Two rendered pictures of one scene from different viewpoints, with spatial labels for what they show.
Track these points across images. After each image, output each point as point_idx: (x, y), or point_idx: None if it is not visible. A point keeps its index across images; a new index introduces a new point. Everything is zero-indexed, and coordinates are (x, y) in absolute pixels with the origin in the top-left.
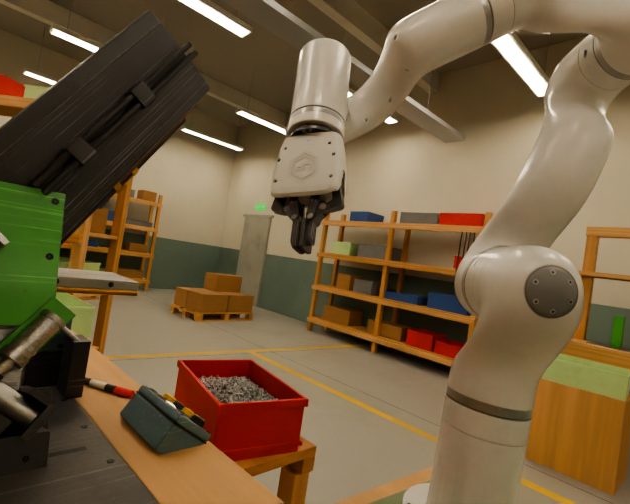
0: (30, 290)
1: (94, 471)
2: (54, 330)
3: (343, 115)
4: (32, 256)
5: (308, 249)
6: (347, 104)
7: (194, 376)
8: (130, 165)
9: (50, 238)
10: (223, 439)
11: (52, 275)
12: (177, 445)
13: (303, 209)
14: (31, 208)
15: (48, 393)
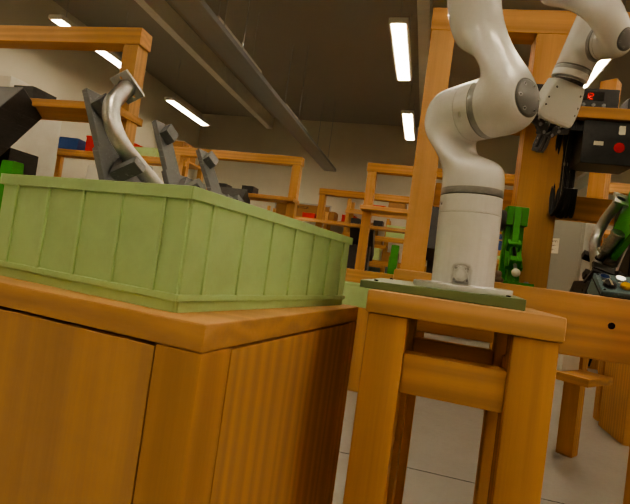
0: (626, 223)
1: None
2: (611, 237)
3: (559, 60)
4: None
5: (536, 149)
6: (580, 38)
7: None
8: None
9: None
10: None
11: None
12: (591, 291)
13: (554, 126)
14: None
15: (617, 273)
